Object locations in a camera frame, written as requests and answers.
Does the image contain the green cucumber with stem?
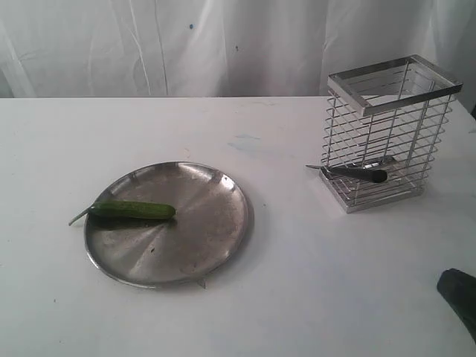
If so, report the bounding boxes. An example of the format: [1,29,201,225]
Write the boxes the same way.
[68,200,176,226]

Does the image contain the black handled serrated knife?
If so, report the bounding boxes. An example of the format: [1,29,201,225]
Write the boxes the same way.
[306,164,387,184]

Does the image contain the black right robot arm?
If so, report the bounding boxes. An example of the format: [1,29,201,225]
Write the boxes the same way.
[437,268,476,340]

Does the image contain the round steel plate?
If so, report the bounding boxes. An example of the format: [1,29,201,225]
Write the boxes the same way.
[84,161,253,289]

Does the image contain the white backdrop curtain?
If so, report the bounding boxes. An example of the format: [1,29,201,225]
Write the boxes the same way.
[1,1,475,106]

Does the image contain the wire mesh utensil holder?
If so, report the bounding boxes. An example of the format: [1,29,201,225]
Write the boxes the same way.
[319,54,463,213]

